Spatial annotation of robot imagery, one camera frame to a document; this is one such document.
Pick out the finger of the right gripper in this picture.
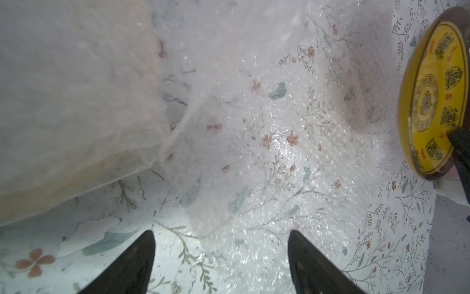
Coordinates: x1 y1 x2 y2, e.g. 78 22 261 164
449 128 470 202

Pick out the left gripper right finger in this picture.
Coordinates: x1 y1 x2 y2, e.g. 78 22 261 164
288 230 364 294

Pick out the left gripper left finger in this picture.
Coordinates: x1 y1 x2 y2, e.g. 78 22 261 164
80 230 155 294

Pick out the bubble-wrapped plate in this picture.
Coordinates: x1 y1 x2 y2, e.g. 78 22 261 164
1 1 170 225
397 6 470 180

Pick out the clear bubble wrap sheet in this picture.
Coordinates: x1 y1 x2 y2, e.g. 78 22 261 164
142 0 438 294

